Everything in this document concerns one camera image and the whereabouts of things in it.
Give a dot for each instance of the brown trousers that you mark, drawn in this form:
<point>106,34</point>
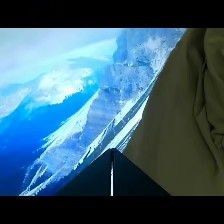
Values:
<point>180,126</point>

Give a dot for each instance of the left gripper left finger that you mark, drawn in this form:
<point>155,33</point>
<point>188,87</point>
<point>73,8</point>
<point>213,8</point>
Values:
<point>96,180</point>

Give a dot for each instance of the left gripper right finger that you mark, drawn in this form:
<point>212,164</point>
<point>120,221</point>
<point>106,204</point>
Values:
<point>130,180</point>

